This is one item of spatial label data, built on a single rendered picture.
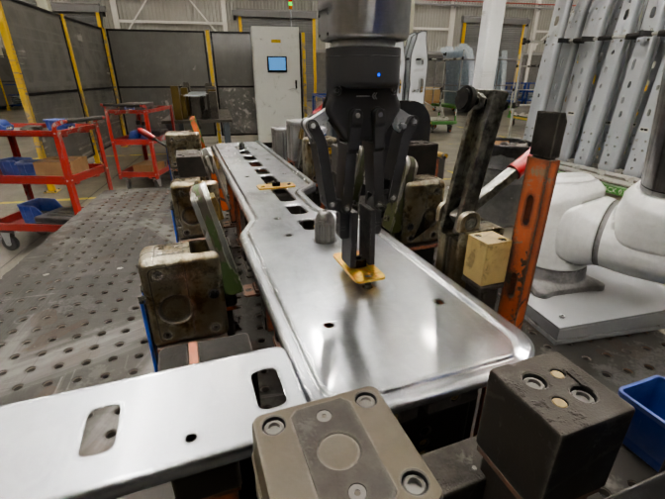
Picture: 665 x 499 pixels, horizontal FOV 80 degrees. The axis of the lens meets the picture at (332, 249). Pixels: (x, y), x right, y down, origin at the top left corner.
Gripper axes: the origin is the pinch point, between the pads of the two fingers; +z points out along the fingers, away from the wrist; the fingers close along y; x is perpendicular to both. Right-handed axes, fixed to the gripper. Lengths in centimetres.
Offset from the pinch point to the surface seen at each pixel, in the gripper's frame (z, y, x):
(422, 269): 5.4, -8.5, 1.4
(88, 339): 35, 44, -45
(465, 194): -4.2, -13.5, 1.8
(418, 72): -27, -500, -813
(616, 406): -2.4, -0.3, 31.3
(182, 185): 1.2, 19.6, -38.0
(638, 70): -23, -404, -252
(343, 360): 5.4, 7.6, 14.6
